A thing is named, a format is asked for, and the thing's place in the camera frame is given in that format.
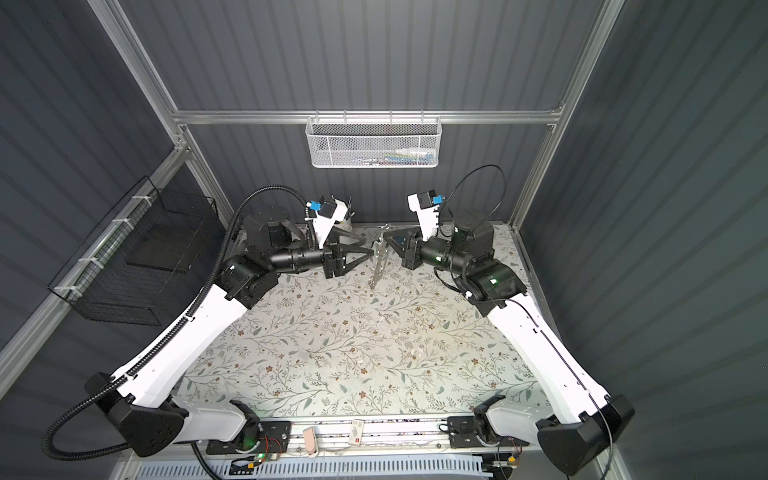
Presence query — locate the black wire wall basket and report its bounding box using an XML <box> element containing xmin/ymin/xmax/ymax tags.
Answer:
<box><xmin>48</xmin><ymin>177</ymin><xmax>224</xmax><ymax>327</ymax></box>

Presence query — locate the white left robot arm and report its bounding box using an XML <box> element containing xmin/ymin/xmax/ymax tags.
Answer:
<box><xmin>96</xmin><ymin>200</ymin><xmax>373</xmax><ymax>457</ymax></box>

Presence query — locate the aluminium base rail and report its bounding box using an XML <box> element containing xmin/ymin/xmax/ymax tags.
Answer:
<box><xmin>122</xmin><ymin>413</ymin><xmax>523</xmax><ymax>463</ymax></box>

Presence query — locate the silver metal carabiner key holder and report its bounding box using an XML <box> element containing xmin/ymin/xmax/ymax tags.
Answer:
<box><xmin>368</xmin><ymin>224</ymin><xmax>392</xmax><ymax>290</ymax></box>

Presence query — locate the white wire mesh basket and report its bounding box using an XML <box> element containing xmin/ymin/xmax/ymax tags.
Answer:
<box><xmin>305</xmin><ymin>119</ymin><xmax>443</xmax><ymax>169</ymax></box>

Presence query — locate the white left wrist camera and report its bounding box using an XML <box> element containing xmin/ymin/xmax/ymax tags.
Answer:
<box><xmin>306</xmin><ymin>198</ymin><xmax>349</xmax><ymax>249</ymax></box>

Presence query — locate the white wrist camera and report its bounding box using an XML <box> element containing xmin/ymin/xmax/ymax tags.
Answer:
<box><xmin>306</xmin><ymin>198</ymin><xmax>349</xmax><ymax>249</ymax></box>
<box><xmin>407</xmin><ymin>190</ymin><xmax>444</xmax><ymax>241</ymax></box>

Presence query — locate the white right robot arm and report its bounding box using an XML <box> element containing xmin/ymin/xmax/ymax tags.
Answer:
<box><xmin>382</xmin><ymin>209</ymin><xmax>635</xmax><ymax>476</ymax></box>

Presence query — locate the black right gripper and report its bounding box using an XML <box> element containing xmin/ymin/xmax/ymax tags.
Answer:
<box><xmin>383</xmin><ymin>225</ymin><xmax>467</xmax><ymax>279</ymax></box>

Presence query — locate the black corrugated cable conduit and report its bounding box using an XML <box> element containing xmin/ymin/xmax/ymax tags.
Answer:
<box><xmin>40</xmin><ymin>184</ymin><xmax>310</xmax><ymax>480</ymax></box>

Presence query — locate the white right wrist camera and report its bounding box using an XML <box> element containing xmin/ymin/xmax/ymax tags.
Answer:
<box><xmin>407</xmin><ymin>190</ymin><xmax>444</xmax><ymax>241</ymax></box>

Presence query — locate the black right camera cable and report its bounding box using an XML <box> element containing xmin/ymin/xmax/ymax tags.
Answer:
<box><xmin>440</xmin><ymin>164</ymin><xmax>508</xmax><ymax>226</ymax></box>

